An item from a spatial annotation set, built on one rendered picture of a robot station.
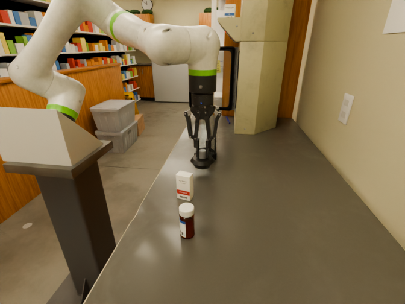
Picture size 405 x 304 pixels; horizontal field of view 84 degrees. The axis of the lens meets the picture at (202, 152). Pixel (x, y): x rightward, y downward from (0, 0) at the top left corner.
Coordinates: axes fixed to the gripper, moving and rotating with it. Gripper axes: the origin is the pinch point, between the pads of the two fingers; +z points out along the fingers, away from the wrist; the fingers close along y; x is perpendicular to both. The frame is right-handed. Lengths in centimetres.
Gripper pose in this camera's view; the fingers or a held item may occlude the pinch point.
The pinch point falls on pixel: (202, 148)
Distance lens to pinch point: 84.3
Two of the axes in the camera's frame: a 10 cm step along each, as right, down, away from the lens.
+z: 0.0, 9.1, 4.2
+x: -1.3, 4.1, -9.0
